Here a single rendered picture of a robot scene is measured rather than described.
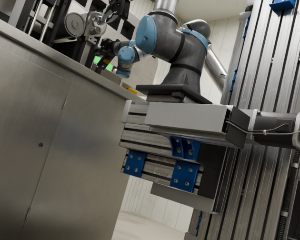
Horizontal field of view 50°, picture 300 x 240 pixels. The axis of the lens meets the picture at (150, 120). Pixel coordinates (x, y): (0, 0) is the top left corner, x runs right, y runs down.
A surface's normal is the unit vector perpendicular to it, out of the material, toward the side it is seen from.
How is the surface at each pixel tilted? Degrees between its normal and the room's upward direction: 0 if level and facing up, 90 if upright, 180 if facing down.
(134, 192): 90
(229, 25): 90
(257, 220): 90
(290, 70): 90
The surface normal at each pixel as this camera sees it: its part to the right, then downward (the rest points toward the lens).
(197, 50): 0.40, -0.05
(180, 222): -0.66, -0.31
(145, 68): 0.73, 0.09
